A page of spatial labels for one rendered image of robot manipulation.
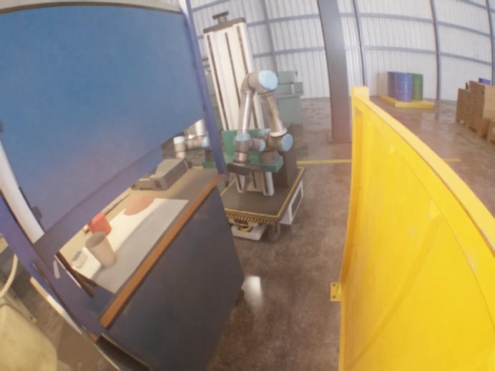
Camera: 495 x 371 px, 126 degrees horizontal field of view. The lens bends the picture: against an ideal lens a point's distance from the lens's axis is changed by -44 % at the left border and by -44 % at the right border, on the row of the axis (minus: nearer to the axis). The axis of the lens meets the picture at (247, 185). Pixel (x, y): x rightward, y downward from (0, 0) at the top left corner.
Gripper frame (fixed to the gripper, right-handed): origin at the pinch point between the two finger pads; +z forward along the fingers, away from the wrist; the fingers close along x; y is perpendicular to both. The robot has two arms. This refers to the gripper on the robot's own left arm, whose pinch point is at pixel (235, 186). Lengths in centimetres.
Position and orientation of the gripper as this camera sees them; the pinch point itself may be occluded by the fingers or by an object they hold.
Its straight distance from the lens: 132.1
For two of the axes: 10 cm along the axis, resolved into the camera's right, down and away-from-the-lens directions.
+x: 8.4, 2.5, -4.8
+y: -5.2, 1.2, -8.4
